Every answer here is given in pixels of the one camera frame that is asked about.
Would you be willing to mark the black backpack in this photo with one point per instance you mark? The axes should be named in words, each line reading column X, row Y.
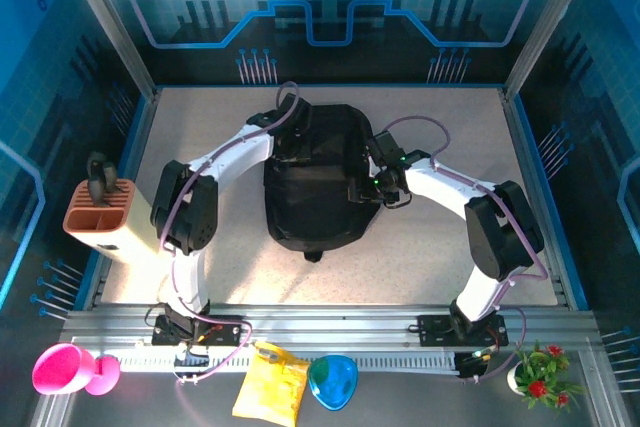
column 320, row 197

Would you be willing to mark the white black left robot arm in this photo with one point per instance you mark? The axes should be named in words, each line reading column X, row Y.
column 235, row 152

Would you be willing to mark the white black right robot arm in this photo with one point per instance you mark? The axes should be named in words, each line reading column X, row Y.
column 440, row 187

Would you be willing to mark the yellow plastic bag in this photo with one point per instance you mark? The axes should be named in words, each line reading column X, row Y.
column 270, row 387

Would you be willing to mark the blue bowl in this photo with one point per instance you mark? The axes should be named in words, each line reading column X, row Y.
column 332, row 382

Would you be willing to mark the orange cream holder block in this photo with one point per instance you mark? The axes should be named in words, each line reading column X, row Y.
column 85, row 219

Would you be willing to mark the potted plant red flowers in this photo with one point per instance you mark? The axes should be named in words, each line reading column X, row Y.
column 542, row 379

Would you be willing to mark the pink cup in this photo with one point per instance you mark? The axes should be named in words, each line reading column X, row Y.
column 60, row 369

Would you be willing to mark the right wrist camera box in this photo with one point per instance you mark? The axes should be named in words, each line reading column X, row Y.
column 387, row 147

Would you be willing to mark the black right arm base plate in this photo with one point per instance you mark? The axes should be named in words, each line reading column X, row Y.
column 435, row 332

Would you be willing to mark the aluminium mounting rail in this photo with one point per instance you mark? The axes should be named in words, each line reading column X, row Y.
column 325, row 327

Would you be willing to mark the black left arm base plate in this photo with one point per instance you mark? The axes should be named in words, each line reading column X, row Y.
column 225, row 332

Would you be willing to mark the aluminium frame post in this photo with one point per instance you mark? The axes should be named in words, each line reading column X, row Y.
column 550, row 17
column 107, row 22

